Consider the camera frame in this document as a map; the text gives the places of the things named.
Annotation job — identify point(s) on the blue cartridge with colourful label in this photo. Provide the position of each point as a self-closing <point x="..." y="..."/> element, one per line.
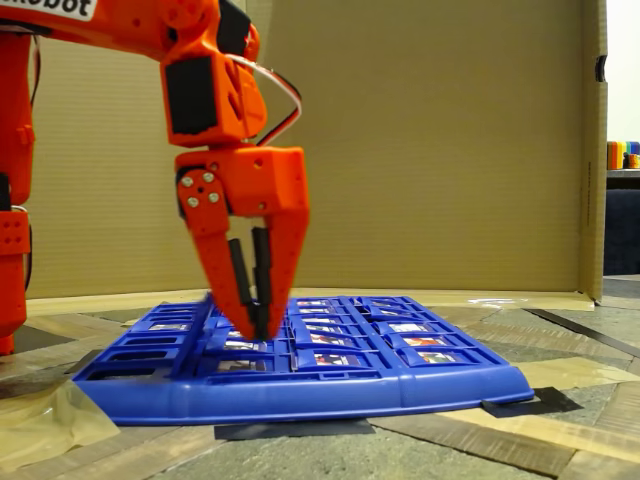
<point x="436" y="357"/>

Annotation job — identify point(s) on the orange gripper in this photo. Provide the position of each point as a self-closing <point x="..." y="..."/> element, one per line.
<point x="265" y="182"/>

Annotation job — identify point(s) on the blue cartridge with orange label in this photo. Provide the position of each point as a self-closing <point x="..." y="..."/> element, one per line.
<point x="422" y="341"/>

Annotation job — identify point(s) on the crumpled clear packing tape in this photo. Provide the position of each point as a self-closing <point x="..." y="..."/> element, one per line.
<point x="50" y="425"/>

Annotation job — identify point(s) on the blue cartridge with white label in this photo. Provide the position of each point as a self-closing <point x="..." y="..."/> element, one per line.
<point x="410" y="328"/>

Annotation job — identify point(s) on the blue guessing game board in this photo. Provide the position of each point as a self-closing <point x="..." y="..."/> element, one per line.
<point x="300" y="400"/>

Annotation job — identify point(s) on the orange SO-100 robot arm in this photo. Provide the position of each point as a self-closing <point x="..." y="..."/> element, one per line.
<point x="125" y="30"/>

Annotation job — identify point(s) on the brown cardboard box backdrop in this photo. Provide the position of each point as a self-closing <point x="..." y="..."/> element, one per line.
<point x="450" y="150"/>

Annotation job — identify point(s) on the tan packing tape piece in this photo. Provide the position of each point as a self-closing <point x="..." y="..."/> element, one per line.
<point x="575" y="375"/>

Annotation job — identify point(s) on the grey shelf top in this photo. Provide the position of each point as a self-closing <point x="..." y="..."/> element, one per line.
<point x="622" y="179"/>

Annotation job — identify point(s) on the blue flip tile Robo-Joe card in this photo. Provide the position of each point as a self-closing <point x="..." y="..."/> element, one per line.
<point x="170" y="327"/>

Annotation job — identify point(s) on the rainbow coloured block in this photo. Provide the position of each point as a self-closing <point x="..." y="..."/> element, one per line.
<point x="615" y="152"/>

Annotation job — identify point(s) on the long black tape strip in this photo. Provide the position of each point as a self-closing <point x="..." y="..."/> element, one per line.
<point x="590" y="334"/>

